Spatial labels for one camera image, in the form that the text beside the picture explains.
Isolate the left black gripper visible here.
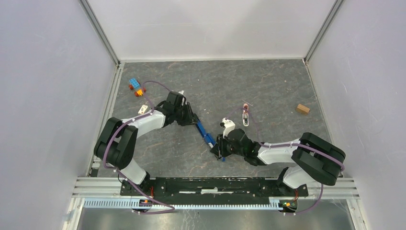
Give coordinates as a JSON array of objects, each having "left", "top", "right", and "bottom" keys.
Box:
[{"left": 174, "top": 102, "right": 199, "bottom": 127}]

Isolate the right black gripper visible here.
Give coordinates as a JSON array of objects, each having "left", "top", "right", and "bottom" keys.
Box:
[{"left": 210, "top": 132, "right": 245, "bottom": 158}]

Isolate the blue stapler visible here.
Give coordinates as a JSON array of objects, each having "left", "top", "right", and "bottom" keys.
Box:
[{"left": 196, "top": 121, "right": 225, "bottom": 161}]

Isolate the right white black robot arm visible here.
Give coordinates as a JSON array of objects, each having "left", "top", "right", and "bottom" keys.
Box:
[{"left": 211, "top": 129, "right": 346, "bottom": 196}]

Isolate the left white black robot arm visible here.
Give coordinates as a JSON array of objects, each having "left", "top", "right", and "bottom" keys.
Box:
[{"left": 93, "top": 91, "right": 199, "bottom": 195}]

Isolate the colourful toy brick car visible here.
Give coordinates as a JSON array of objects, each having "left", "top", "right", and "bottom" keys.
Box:
[{"left": 128, "top": 78, "right": 146, "bottom": 97}]

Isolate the small wooden block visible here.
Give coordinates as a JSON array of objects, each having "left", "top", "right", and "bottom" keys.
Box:
[{"left": 295, "top": 104, "right": 310, "bottom": 115}]

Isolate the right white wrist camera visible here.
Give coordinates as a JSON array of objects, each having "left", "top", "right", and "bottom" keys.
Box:
[{"left": 221, "top": 117, "right": 236, "bottom": 138}]

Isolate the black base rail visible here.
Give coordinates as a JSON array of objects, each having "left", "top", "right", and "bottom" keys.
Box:
[{"left": 120, "top": 168, "right": 311, "bottom": 206}]

